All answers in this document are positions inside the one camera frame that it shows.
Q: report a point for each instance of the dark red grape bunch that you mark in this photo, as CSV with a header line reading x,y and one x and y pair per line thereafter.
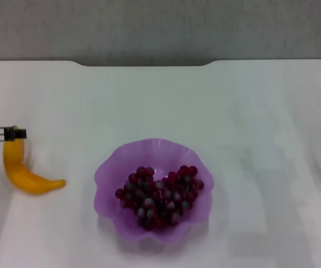
x,y
160,195

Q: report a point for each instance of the yellow plastic banana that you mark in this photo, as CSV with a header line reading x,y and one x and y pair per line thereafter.
x,y
18,170

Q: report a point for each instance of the purple wavy plastic bowl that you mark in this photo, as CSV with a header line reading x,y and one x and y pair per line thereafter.
x,y
153,156

